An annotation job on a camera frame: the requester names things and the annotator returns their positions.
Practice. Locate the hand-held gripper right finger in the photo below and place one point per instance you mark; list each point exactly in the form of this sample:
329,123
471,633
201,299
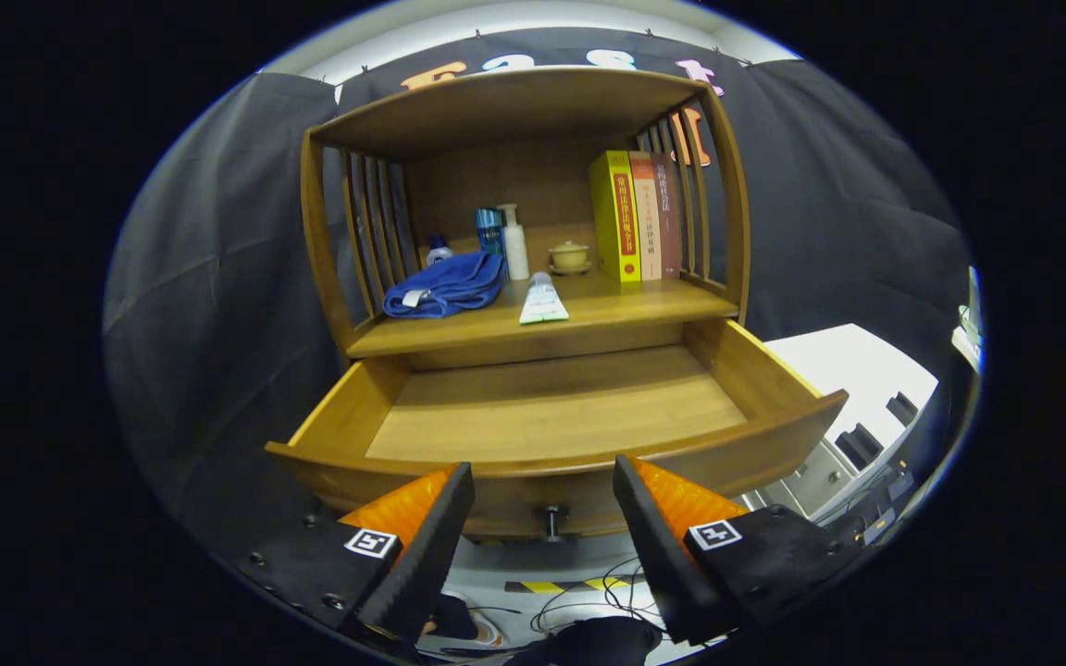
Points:
653,546

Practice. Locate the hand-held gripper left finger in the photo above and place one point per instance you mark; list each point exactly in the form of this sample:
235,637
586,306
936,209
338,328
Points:
431,550

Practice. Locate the wooden drawer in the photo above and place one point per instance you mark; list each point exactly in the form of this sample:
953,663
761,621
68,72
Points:
551,407

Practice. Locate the white tube with green end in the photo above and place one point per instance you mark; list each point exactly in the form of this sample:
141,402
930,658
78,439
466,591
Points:
542,301

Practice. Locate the wooden cabinet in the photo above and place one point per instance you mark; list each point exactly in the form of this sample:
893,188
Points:
496,106

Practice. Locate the person's shoe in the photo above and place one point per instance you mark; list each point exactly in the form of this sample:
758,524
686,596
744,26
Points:
473,631

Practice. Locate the yellow black hazard tape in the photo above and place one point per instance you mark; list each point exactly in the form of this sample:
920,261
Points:
551,585

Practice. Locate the person's dark trouser leg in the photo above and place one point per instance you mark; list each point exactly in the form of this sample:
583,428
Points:
598,640

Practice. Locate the blue folded towel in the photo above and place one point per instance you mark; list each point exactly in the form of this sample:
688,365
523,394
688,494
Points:
450,282

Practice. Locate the white desk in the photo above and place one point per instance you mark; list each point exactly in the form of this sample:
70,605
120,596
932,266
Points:
857,365

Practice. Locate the yellow ceramic saucer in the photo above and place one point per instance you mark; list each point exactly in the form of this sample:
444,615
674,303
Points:
568,270

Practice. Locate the small white bottle blue cap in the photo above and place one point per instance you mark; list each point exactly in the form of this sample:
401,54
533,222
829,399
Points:
439,252

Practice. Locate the yellow ceramic lidded cup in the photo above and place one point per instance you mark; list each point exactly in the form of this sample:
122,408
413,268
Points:
568,256

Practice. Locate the white pump bottle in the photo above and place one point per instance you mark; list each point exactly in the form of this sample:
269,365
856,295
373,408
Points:
515,250

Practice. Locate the teal box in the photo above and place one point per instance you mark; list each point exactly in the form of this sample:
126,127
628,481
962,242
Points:
488,231

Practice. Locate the yellow book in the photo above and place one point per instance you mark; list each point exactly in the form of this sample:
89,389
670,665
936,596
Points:
609,222

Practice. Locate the orange and white book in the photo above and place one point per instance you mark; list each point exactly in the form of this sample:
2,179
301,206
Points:
648,217

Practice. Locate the dark red book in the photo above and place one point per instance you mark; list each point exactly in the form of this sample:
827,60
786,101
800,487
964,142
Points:
668,217

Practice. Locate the white stand device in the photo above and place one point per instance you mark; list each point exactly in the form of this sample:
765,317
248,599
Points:
968,342

